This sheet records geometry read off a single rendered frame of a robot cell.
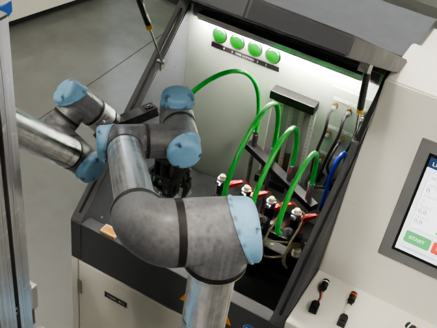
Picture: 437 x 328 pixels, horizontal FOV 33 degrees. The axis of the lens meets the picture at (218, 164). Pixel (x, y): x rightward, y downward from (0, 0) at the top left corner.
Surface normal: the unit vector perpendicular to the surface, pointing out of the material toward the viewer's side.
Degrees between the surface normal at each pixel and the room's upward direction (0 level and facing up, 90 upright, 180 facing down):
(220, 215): 18
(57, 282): 0
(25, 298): 90
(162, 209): 10
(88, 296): 90
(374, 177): 76
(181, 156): 90
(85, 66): 0
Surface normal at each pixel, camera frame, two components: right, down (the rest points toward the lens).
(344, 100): -0.49, 0.51
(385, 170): -0.45, 0.32
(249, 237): 0.25, 0.09
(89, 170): 0.65, 0.54
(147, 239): -0.38, 0.13
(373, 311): 0.11, -0.76
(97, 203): 0.87, 0.39
